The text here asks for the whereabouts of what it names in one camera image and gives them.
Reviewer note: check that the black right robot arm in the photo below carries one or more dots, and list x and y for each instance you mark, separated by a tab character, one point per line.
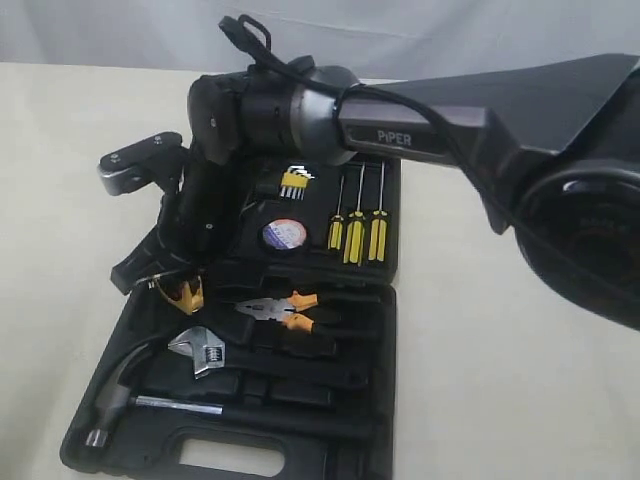
553	152

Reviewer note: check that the black plastic tool case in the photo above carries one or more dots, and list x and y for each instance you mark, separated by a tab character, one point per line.
146	443

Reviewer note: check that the orange black pliers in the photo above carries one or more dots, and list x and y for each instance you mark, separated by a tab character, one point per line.
311	313

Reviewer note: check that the claw hammer black handle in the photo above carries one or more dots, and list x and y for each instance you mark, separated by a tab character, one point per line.
115	397

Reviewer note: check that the yellow tape measure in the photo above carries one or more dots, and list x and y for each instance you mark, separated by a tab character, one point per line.
182	290

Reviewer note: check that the yellow black screwdriver left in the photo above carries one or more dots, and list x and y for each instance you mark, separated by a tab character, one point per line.
334	237

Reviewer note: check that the silver adjustable wrench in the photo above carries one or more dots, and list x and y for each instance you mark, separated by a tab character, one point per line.
209	352

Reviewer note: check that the white backdrop curtain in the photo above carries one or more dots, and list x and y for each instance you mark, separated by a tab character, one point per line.
375	39

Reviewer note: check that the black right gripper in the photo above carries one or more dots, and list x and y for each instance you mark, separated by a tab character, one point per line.
195	226

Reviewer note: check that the yellow hex key set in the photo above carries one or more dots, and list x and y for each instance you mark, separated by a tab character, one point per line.
294	182

